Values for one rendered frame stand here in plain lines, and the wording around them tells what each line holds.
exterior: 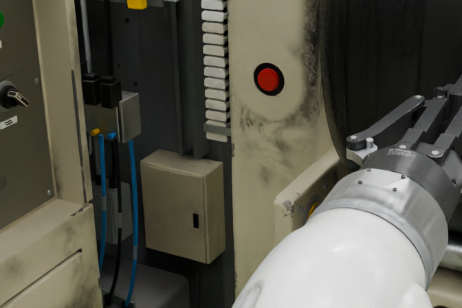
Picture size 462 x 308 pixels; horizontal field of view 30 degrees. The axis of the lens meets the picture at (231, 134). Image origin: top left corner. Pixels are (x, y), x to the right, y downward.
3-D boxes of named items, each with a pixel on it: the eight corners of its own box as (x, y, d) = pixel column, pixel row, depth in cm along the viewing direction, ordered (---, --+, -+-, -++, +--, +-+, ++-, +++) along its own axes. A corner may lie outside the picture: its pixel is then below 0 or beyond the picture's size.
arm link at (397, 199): (295, 192, 57) (330, 149, 61) (302, 299, 62) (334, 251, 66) (430, 222, 53) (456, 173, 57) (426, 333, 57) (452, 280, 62)
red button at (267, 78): (256, 89, 115) (256, 68, 114) (262, 85, 117) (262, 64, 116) (277, 93, 114) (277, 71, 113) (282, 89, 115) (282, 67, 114)
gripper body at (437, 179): (450, 184, 58) (486, 120, 65) (333, 161, 61) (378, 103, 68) (447, 272, 61) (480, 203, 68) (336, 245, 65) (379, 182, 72)
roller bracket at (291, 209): (272, 266, 110) (271, 198, 107) (379, 155, 142) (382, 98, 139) (295, 272, 109) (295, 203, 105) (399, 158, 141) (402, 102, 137)
